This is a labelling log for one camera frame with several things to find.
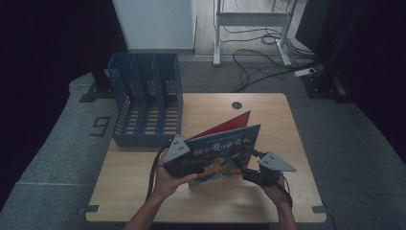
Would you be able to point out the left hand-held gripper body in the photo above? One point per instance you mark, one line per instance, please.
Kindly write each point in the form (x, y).
(178, 153)

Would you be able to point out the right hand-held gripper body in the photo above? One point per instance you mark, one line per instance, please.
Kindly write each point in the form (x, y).
(274, 164)

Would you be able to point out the blue picture book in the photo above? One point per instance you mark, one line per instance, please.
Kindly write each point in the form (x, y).
(223, 150)

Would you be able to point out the blue file rack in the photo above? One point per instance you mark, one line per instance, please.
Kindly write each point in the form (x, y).
(146, 140)

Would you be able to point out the person's right hand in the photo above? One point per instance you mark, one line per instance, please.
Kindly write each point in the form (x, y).
(277, 195)

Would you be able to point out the person's left hand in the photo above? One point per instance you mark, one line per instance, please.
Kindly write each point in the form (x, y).
(167, 185)

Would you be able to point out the round dark table grommet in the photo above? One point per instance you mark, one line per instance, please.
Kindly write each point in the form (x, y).
(236, 105)

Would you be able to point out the black stand base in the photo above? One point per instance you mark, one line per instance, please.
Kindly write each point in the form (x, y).
(97, 92)
(322, 86)

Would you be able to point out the white power strip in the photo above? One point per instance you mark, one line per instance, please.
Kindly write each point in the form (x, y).
(304, 72)

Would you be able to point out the white panel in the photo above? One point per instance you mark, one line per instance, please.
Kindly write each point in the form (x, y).
(156, 25)

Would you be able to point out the dark curtain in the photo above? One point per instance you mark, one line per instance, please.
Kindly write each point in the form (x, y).
(41, 48)
(376, 57)

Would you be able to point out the white metal desk frame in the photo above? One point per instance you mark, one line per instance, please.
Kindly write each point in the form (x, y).
(252, 19)

